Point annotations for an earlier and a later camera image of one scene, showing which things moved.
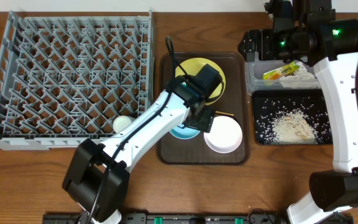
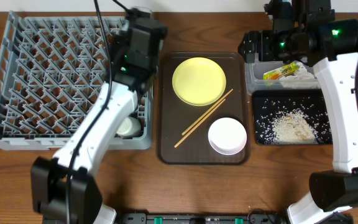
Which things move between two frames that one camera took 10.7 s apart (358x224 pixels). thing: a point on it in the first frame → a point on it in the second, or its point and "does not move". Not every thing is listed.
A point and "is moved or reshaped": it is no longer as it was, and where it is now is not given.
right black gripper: x=263 y=38 does not move
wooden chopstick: x=225 y=113 → x=207 y=112
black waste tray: x=266 y=103 does not move
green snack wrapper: x=286 y=70 does not move
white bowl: x=225 y=134 is moved or reshaped
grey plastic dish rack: x=64 y=76 does not move
